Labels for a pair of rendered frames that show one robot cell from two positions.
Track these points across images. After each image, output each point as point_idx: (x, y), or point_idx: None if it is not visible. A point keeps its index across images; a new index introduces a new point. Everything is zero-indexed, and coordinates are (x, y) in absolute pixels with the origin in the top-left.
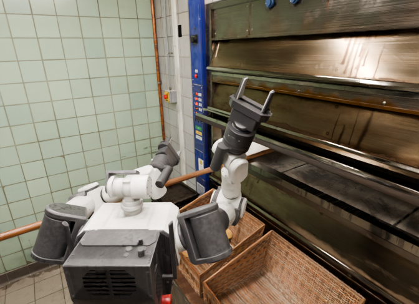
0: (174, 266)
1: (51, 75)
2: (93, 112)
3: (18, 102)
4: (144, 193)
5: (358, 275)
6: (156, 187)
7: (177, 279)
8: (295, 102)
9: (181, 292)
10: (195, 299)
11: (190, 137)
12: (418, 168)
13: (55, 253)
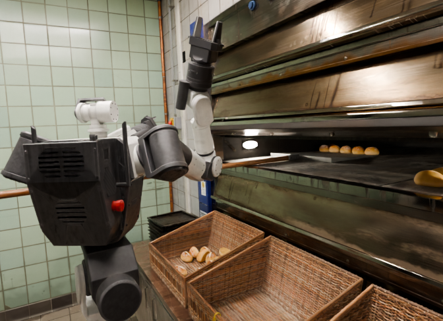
0: (126, 171)
1: (59, 100)
2: None
3: (24, 124)
4: (107, 111)
5: (351, 249)
6: None
7: (163, 295)
8: (279, 87)
9: (166, 307)
10: (180, 311)
11: None
12: (377, 103)
13: (23, 171)
